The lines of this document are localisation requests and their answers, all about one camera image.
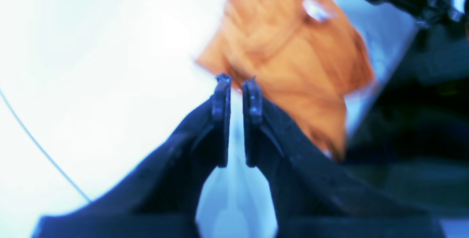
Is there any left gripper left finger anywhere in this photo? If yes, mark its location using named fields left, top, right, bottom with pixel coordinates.
left=33, top=74, right=232, bottom=238

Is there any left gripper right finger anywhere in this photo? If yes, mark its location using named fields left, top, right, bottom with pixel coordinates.
left=243, top=79, right=445, bottom=238

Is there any orange t-shirt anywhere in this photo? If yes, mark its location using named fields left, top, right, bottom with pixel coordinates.
left=196, top=0, right=375, bottom=160

